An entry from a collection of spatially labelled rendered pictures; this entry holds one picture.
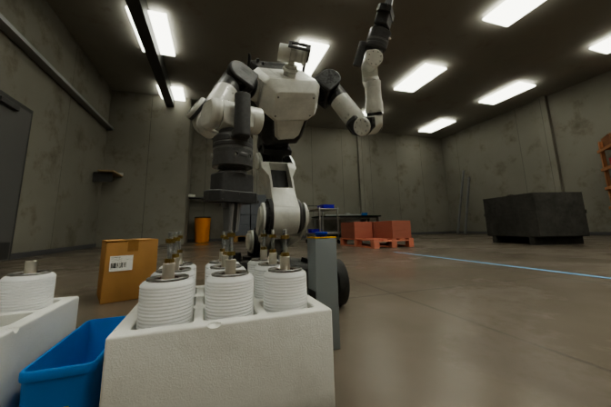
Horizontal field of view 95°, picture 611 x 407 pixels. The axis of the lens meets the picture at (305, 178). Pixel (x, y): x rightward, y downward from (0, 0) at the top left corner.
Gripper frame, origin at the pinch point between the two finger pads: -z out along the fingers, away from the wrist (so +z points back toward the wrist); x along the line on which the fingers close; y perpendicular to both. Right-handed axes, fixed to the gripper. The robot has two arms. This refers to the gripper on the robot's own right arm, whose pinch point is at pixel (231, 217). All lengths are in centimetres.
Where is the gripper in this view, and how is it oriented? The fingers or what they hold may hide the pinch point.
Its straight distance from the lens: 63.2
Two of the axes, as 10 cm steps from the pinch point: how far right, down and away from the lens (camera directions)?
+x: 6.8, 1.1, 7.2
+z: -0.2, -9.8, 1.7
